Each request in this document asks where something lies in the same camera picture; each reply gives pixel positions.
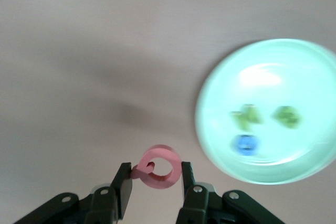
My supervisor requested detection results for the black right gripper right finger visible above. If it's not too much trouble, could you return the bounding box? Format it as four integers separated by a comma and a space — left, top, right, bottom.
175, 161, 209, 224

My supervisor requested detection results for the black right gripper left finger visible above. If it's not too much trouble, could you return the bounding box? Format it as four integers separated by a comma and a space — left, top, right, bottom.
85, 163, 133, 224

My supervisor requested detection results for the red letter Q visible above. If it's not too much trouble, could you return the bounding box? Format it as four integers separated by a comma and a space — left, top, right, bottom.
131, 144, 183, 190

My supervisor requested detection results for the blue letter G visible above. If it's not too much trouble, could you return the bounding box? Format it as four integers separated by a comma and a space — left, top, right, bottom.
230, 134, 260, 156

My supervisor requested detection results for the green letter N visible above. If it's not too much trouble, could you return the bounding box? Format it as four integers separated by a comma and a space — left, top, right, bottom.
229, 104, 263, 132

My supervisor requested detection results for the green letter B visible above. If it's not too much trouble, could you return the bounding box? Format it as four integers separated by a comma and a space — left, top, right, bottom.
272, 105, 302, 130

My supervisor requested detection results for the light green plate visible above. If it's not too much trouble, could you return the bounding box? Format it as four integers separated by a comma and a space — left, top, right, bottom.
195, 39, 336, 185

